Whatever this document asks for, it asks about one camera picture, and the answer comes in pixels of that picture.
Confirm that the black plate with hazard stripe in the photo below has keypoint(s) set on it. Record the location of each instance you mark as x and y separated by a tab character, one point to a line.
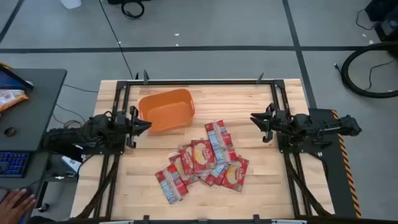
334	174

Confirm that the black equipment box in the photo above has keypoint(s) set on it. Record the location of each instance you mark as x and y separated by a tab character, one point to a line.
387	21

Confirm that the white box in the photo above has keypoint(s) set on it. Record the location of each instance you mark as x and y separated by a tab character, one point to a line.
71	164

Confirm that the black caster wheel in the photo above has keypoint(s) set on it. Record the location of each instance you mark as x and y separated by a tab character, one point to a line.
43	207

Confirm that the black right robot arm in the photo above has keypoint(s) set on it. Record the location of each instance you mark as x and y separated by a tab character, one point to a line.
335	126

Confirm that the black desk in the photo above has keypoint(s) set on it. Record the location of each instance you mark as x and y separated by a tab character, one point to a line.
37	102

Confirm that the orange snack bag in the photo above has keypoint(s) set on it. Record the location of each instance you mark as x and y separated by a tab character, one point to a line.
11	99

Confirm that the black angled panel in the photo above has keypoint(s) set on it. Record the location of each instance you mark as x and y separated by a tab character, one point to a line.
73	154

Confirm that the person's hand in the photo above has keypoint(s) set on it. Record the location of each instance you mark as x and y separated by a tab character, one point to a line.
14	205

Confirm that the red popcorn bag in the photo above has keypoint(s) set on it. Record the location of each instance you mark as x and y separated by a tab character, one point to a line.
171	185
174	160
202	155
225	155
236	174
217	133
221	172
186	161
207	179

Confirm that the orange plastic basket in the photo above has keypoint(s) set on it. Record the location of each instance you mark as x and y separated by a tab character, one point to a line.
168	110

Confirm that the black table clamp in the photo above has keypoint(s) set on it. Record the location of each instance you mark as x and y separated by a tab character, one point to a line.
260	78
145	77
256	219
146	219

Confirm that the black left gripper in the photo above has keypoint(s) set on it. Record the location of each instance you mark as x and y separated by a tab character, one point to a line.
129	124

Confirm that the backlit black keyboard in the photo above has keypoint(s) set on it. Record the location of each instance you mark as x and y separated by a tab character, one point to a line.
14	163

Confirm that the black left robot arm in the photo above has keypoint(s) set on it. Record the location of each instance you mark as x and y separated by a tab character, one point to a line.
93	130

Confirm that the small dark round object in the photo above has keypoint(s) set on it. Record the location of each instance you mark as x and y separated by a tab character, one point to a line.
10	131

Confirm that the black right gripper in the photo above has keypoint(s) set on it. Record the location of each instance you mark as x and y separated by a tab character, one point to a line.
278	121

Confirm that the laptop with blue screen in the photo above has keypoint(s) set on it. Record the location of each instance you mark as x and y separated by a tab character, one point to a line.
9	80

